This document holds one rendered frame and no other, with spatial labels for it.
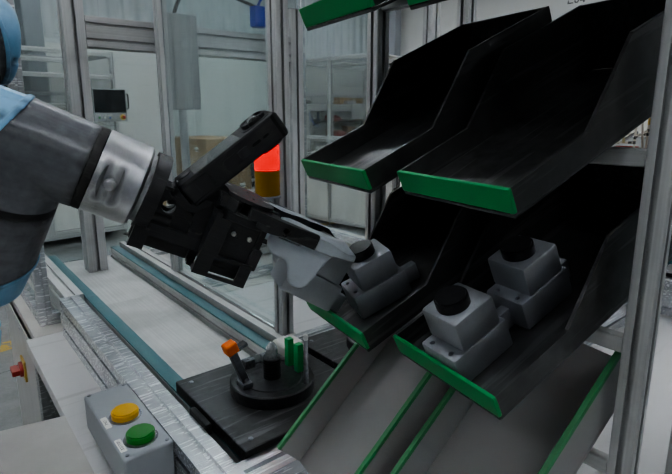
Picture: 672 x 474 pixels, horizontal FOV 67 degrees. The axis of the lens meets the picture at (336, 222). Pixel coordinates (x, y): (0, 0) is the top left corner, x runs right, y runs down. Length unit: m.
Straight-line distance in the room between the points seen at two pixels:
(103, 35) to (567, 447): 1.63
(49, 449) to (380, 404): 0.62
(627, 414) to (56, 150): 0.53
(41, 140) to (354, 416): 0.46
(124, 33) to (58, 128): 1.37
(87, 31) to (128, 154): 1.34
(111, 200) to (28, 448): 0.69
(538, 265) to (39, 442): 0.89
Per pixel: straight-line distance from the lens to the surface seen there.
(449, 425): 0.61
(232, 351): 0.83
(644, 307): 0.49
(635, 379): 0.52
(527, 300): 0.49
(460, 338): 0.44
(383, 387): 0.67
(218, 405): 0.87
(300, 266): 0.50
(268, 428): 0.81
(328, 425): 0.70
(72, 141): 0.46
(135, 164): 0.46
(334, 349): 1.03
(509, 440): 0.58
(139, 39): 1.84
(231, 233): 0.48
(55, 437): 1.10
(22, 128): 0.47
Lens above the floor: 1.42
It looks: 12 degrees down
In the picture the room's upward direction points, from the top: straight up
